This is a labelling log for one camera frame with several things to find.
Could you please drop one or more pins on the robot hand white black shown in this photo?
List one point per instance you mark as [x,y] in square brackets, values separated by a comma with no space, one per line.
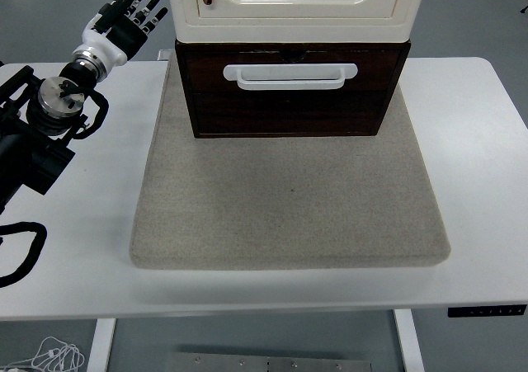
[103,46]

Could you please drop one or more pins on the dark wooden drawer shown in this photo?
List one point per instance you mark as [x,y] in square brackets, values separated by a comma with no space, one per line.
[371,71]

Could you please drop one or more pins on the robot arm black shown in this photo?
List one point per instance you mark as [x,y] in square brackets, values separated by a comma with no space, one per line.
[16,157]

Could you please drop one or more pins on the dark wooden drawer case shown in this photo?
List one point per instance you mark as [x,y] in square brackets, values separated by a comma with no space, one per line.
[288,112]

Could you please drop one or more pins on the beige fabric mat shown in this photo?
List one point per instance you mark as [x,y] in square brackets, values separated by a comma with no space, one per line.
[288,203]

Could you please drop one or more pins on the white table leg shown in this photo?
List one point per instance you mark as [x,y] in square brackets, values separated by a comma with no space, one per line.
[101,345]
[408,343]

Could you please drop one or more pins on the grey metal plate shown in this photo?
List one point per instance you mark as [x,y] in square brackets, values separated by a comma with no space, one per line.
[268,363]

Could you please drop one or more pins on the black table control panel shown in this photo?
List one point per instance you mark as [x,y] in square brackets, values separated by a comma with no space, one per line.
[486,311]

